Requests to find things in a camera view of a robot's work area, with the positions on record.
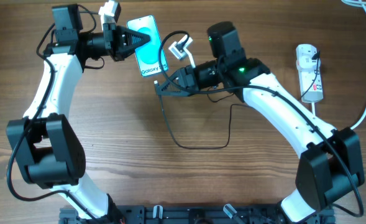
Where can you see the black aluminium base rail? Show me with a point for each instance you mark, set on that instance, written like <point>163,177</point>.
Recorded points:
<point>258,213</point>

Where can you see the white USB charger plug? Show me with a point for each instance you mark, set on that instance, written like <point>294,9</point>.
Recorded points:
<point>308,63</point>

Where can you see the teal screen Galaxy smartphone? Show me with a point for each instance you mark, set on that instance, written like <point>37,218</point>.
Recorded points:
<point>147,55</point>

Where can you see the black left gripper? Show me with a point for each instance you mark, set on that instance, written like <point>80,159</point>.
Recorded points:
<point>115,40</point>

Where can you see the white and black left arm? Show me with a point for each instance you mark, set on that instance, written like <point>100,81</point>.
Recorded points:
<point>44,145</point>

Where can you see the white power strip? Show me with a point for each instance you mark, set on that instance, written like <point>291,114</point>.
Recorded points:
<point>311,87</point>

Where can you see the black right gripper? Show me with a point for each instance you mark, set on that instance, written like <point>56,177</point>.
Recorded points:
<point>191,83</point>

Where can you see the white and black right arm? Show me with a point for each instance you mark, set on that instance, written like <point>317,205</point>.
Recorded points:
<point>330,160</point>

